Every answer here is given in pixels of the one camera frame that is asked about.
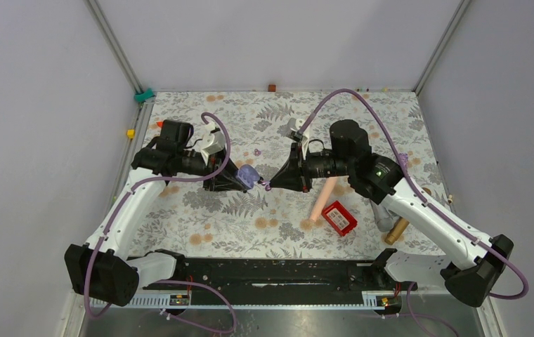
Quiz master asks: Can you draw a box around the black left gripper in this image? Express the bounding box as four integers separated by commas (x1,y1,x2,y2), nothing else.
178,146,247,191

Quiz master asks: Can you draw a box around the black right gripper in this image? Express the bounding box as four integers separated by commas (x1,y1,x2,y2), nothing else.
270,140,353,193

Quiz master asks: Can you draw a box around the lavender earbud charging case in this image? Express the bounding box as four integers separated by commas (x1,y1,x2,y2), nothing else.
236,164,261,190

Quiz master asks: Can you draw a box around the purple earbud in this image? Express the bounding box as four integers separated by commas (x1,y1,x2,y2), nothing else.
259,180,271,192

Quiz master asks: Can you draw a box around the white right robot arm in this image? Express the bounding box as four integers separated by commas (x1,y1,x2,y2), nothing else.
269,118,514,308

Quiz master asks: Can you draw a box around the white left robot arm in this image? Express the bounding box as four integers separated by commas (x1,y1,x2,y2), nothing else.
64,112,249,306

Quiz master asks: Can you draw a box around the pink cylindrical tube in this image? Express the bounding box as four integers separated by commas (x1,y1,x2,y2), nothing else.
308,177,338,222

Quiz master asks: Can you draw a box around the floral patterned mat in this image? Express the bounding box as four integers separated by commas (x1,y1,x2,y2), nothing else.
130,91,447,260

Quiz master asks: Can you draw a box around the red plastic bin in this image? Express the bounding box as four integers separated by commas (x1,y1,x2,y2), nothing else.
321,201,358,237

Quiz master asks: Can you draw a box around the grey microphone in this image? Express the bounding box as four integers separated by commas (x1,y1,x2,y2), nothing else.
370,201,397,232

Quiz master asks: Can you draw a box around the yellow cube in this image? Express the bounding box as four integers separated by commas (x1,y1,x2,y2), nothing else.
126,129,135,139

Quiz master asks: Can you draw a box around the purple glitter microphone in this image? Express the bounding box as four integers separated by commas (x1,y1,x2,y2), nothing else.
398,152,410,171

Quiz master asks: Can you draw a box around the gold microphone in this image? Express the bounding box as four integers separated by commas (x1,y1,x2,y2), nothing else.
382,208,410,245

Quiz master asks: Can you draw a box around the teal curved block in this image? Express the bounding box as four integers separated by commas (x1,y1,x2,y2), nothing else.
133,88,155,103

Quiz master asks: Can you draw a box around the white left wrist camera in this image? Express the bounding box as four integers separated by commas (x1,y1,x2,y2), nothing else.
199,128,226,161

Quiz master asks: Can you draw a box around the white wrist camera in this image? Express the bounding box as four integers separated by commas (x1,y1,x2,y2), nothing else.
199,128,226,161
286,117,311,154

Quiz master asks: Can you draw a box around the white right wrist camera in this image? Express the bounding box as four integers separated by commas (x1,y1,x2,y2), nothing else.
286,117,311,154

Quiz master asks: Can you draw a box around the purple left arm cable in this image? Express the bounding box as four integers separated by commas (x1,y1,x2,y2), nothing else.
83,111,239,336

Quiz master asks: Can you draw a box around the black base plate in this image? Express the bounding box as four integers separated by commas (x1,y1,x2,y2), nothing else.
142,258,417,307

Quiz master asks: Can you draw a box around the aluminium frame rail left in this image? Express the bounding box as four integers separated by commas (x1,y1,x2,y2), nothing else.
85,0,156,250

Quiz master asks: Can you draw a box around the aluminium frame rail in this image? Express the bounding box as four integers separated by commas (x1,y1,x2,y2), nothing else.
85,0,156,250
412,0,472,96

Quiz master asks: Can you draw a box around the white slotted cable duct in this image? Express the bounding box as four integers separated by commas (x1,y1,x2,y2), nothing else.
89,291,401,312

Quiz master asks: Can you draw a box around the aluminium frame rail right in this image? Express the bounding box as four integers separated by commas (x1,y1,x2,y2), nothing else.
412,0,472,96

